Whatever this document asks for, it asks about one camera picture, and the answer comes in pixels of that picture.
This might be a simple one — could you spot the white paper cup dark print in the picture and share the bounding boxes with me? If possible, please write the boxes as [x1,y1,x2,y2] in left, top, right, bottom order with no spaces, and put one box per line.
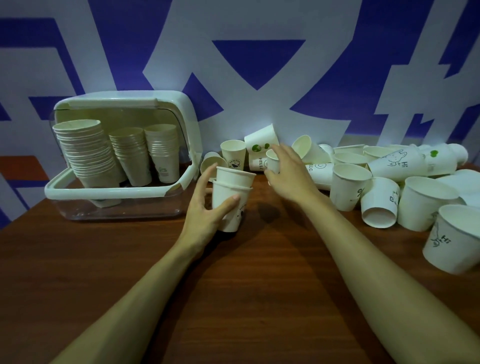
[212,179,254,234]

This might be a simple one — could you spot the person's right hand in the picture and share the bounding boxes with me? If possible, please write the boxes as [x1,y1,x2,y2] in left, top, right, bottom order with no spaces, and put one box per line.
[264,143,324,206]

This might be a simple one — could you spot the person's left hand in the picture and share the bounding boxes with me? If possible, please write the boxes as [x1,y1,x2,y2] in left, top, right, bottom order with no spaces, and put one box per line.
[179,163,241,259]

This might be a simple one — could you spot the plain white paper cup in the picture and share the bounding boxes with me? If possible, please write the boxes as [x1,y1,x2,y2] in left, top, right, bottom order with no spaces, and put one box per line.
[215,166,257,189]

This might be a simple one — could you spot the short stack green-print cups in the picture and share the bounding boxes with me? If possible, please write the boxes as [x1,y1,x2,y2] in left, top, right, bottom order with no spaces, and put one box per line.
[144,124,181,184]

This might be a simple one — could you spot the small white paper cup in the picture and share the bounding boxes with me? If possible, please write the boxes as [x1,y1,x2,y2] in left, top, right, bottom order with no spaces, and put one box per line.
[265,149,283,175]

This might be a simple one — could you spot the white clear-lidded storage box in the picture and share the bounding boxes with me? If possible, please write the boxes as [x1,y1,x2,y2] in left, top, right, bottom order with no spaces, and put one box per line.
[44,90,203,222]

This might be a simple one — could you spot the person's right forearm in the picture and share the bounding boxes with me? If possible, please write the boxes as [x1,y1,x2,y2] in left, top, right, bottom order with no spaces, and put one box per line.
[299,190,480,364]

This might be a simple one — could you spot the pile of loose paper cups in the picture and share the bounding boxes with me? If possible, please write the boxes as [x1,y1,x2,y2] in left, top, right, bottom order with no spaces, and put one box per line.
[200,124,480,275]

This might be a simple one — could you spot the large stack of nested cups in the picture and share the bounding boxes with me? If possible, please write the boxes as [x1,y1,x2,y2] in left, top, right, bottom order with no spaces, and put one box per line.
[52,119,127,208]

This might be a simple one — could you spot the person's left forearm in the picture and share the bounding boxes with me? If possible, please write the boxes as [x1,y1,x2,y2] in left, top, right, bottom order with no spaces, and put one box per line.
[50,239,205,364]

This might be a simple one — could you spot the medium stack of nested cups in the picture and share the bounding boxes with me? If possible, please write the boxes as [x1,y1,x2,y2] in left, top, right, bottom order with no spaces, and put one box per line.
[109,127,153,187]

